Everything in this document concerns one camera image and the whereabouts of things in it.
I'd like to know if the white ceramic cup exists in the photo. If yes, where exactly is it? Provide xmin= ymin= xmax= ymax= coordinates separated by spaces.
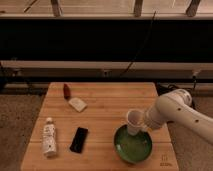
xmin=126 ymin=109 xmax=144 ymax=136

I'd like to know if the white plastic bottle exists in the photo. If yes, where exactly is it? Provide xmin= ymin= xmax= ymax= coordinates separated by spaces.
xmin=42 ymin=117 xmax=57 ymax=158

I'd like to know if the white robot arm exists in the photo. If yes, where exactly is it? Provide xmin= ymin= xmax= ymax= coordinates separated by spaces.
xmin=140 ymin=89 xmax=213 ymax=144

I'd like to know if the green ceramic bowl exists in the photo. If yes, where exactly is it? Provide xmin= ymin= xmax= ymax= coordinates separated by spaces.
xmin=114 ymin=124 xmax=152 ymax=164

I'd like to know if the black cable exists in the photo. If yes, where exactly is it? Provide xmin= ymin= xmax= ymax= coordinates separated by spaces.
xmin=118 ymin=10 xmax=158 ymax=79

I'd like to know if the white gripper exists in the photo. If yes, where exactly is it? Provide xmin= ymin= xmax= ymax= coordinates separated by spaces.
xmin=138 ymin=112 xmax=153 ymax=132

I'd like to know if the black phone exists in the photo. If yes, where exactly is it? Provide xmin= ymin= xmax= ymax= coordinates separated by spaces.
xmin=69 ymin=127 xmax=88 ymax=153

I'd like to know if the small red brown object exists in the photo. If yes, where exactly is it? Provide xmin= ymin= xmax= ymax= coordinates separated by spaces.
xmin=63 ymin=84 xmax=71 ymax=100

